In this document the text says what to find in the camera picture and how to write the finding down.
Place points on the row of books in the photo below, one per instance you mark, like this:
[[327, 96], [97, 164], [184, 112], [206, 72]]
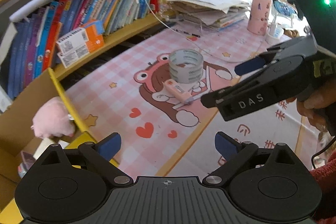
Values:
[[30, 41]]

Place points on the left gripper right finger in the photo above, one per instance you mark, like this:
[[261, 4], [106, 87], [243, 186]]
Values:
[[236, 155]]

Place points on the upper orange white box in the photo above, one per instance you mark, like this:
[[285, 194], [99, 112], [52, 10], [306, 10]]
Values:
[[89, 34]]

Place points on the pink cylindrical cup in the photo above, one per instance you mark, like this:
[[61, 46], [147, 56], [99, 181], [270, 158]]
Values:
[[258, 19]]

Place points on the pink plush toy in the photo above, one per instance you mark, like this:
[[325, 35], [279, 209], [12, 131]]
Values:
[[53, 120]]

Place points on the lower orange white box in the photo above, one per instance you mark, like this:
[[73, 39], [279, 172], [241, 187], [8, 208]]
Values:
[[75, 47]]

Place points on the yellow cardboard box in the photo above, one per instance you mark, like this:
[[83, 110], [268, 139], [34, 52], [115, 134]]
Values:
[[17, 135]]

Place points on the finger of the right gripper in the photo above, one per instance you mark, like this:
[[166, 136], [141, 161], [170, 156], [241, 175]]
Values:
[[265, 88], [257, 62]]

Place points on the person right hand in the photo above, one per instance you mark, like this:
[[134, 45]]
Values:
[[319, 99]]

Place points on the white wall charger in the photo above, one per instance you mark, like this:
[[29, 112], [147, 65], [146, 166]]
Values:
[[45, 143]]

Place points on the clear tape roll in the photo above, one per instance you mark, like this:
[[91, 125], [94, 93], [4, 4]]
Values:
[[186, 66]]

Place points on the wooden bookshelf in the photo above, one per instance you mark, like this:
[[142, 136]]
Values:
[[10, 6]]

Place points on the pink checkered desk mat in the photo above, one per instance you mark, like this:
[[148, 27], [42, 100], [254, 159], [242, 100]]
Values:
[[160, 134]]

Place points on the orange white box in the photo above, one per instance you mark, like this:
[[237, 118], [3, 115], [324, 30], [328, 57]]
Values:
[[89, 34], [75, 47]]

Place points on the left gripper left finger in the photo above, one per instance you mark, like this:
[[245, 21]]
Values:
[[97, 157]]

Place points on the white glue bottle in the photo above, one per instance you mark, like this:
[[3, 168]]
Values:
[[274, 33]]

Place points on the stack of papers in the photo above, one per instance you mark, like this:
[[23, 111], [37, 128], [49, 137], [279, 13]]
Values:
[[214, 14]]

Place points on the black pencil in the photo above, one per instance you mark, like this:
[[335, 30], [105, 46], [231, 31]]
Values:
[[186, 33]]

